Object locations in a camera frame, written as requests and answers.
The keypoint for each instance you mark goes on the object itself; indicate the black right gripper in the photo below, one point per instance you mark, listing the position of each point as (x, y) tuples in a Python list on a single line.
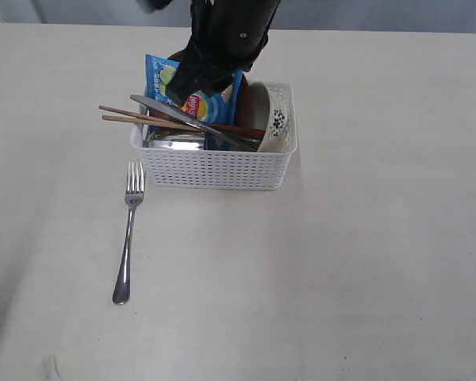
[(226, 36)]

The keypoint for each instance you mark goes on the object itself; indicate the silver table knife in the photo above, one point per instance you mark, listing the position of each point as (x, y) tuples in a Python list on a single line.
[(191, 121)]

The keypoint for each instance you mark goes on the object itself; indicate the reddish brown wooden spoon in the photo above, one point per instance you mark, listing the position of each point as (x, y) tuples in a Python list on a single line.
[(242, 130)]

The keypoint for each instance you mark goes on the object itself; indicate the light wooden chopstick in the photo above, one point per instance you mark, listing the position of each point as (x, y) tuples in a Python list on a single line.
[(138, 121)]

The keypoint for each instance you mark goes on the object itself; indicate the dark wooden chopstick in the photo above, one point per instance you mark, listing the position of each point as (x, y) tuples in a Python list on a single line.
[(125, 113)]

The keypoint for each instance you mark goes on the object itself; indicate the silver metal fork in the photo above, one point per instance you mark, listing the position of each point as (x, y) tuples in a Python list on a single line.
[(134, 195)]

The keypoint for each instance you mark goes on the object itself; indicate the brown wooden plate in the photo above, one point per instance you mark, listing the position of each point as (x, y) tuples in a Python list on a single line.
[(244, 103)]

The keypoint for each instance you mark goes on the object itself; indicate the blue Lays chips bag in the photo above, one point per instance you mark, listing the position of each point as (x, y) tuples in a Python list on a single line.
[(210, 107)]

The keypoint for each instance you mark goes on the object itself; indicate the white floral ceramic bowl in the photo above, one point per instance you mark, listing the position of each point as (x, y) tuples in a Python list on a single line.
[(271, 114)]

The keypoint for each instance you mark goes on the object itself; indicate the white perforated plastic basket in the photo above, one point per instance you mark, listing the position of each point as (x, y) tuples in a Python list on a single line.
[(225, 170)]

